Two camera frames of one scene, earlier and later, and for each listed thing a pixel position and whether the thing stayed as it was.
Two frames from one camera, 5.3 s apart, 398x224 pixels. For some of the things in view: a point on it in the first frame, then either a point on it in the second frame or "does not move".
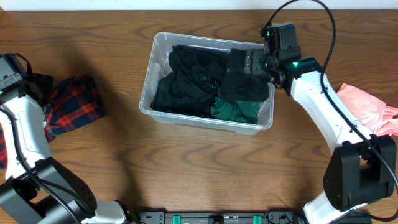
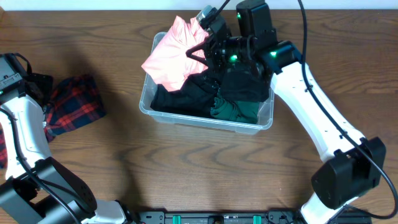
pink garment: x=381 y=119 -> x=168 y=63
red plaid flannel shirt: x=76 y=102 does not move
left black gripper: x=38 y=88 does not move
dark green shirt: x=247 y=111 does not move
